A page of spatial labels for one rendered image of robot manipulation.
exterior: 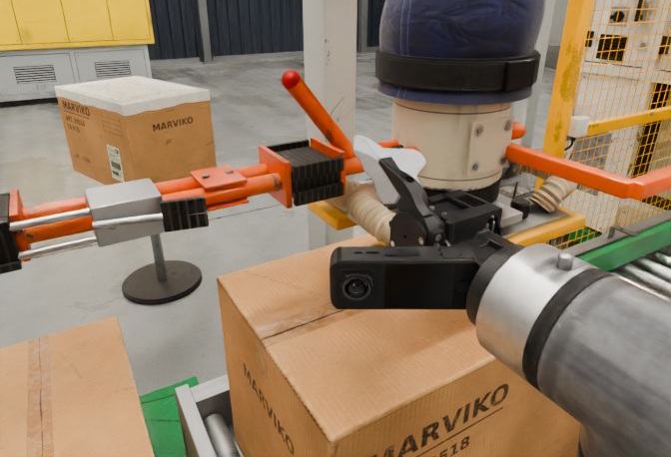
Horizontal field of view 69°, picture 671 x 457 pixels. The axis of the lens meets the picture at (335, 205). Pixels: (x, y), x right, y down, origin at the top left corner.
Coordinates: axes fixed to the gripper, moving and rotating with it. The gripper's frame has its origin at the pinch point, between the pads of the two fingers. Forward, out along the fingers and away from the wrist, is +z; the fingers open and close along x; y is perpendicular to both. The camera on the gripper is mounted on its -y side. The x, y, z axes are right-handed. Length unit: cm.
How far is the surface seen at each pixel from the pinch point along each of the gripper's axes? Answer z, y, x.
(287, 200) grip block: 9.6, -2.5, -2.2
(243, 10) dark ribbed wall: 1053, 386, -13
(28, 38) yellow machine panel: 736, -29, -33
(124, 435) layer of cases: 48, -25, -66
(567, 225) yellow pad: -0.5, 39.0, -11.5
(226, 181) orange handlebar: 11.2, -9.2, 1.0
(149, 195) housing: 11.1, -17.6, 1.1
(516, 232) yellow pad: 0.9, 29.3, -10.9
